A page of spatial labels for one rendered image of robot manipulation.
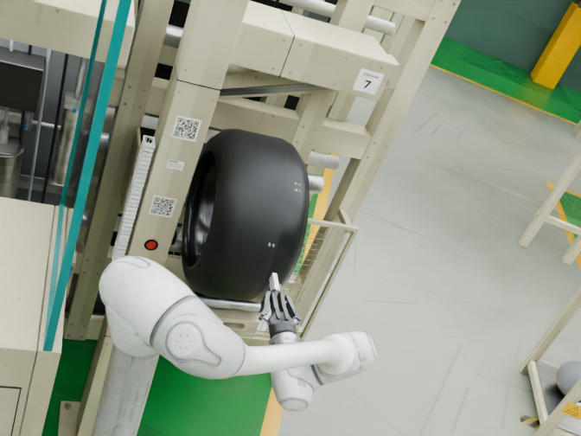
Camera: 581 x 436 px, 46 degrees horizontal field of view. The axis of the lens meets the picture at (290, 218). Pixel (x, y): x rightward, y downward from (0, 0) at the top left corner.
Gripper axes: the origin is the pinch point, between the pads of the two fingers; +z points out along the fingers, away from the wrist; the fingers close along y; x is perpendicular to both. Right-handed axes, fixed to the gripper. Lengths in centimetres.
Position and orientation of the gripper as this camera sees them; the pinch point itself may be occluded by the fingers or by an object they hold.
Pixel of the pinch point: (274, 284)
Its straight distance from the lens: 205.6
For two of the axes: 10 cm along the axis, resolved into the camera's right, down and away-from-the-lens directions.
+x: -3.7, 7.0, 6.1
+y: -9.2, -1.7, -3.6
